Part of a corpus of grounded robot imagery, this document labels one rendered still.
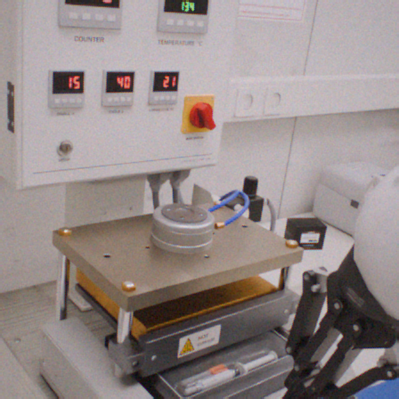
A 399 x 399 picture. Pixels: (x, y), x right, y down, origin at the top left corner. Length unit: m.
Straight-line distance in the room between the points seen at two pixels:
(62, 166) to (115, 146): 0.08
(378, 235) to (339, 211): 1.37
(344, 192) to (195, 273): 1.07
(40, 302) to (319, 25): 1.07
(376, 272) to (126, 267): 0.37
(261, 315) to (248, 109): 0.78
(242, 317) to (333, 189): 1.04
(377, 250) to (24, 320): 0.65
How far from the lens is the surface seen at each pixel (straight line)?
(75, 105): 0.75
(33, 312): 0.92
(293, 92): 1.56
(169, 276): 0.65
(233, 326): 0.72
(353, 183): 1.67
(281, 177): 1.71
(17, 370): 0.86
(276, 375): 0.73
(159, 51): 0.80
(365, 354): 1.28
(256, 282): 0.78
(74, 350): 0.72
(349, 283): 0.52
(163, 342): 0.65
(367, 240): 0.35
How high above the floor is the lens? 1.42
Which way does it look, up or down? 21 degrees down
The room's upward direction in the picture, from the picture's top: 7 degrees clockwise
